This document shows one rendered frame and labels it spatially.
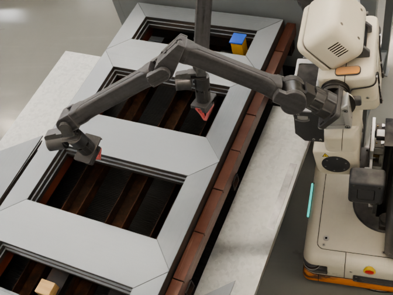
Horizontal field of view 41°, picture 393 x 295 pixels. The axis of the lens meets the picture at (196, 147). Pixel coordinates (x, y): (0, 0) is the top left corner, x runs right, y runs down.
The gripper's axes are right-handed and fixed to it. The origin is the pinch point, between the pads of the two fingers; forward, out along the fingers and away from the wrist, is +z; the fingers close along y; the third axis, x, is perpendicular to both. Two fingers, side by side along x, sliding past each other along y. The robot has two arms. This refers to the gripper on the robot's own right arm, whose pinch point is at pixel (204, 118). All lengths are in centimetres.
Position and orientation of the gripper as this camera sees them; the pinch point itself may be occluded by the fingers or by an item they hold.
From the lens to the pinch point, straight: 207.1
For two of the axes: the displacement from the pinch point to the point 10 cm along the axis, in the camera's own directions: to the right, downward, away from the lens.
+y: -4.3, 6.1, -6.7
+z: 0.8, 7.6, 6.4
